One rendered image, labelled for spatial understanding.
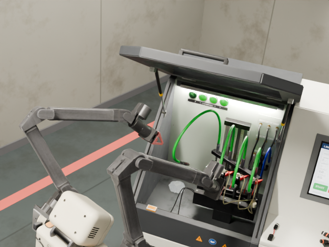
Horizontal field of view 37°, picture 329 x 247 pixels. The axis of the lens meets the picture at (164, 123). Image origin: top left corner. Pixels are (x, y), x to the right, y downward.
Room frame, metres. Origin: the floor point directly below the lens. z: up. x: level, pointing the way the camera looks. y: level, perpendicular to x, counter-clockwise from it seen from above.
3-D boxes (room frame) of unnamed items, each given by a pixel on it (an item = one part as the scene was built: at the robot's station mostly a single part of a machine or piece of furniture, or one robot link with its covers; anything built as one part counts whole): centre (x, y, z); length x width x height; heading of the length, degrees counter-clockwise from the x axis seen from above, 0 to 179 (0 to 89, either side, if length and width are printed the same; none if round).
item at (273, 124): (2.26, -0.56, 1.20); 0.13 x 0.03 x 0.31; 73
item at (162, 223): (1.85, -0.18, 0.87); 0.62 x 0.04 x 0.16; 73
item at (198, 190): (2.04, -0.37, 0.91); 0.34 x 0.10 x 0.15; 73
